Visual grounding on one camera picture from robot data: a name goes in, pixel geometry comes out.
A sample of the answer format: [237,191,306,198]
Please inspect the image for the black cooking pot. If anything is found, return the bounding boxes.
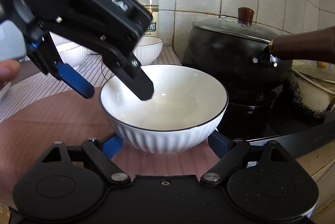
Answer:
[183,17,335,90]

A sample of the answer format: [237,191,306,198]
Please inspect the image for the striped pink brown tablecloth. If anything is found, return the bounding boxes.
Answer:
[0,46,222,179]

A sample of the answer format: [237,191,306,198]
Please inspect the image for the white ribbed bowl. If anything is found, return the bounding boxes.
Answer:
[132,37,164,64]
[50,36,105,70]
[100,64,229,154]

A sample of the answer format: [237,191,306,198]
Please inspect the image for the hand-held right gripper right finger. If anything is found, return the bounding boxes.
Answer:
[200,132,288,186]

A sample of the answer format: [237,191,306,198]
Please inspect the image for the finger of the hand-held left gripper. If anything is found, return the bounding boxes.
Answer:
[26,31,95,99]
[99,40,155,102]

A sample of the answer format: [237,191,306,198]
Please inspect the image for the glass pot lid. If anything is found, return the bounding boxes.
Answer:
[192,7,274,44]

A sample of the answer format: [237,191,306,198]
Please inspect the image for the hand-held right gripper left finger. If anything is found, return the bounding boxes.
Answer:
[39,132,131,186]

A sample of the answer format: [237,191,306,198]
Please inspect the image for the person's left hand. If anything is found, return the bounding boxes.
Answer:
[0,60,21,82]

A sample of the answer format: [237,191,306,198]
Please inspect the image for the black gas stove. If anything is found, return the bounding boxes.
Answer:
[217,83,335,159]

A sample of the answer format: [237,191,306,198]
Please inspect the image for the white enamel pot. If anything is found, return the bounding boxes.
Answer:
[288,60,335,120]

